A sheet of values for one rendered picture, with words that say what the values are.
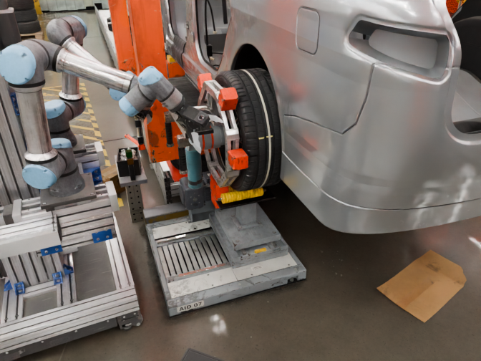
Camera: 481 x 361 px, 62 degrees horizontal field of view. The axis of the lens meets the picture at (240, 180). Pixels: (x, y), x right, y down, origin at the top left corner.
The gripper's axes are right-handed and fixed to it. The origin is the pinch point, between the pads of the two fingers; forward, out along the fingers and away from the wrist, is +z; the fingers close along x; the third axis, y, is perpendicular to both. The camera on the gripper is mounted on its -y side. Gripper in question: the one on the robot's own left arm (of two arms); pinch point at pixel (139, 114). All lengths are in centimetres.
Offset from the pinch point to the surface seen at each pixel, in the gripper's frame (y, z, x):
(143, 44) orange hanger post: -31.9, -18.0, -14.1
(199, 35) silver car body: -104, 40, 16
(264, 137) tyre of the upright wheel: 9, -60, 56
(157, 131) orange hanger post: -2.8, 15.4, 14.7
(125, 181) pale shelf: 29.7, 35.1, 10.3
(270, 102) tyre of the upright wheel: -7, -64, 52
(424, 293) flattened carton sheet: 44, -46, 184
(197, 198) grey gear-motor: 24, 24, 55
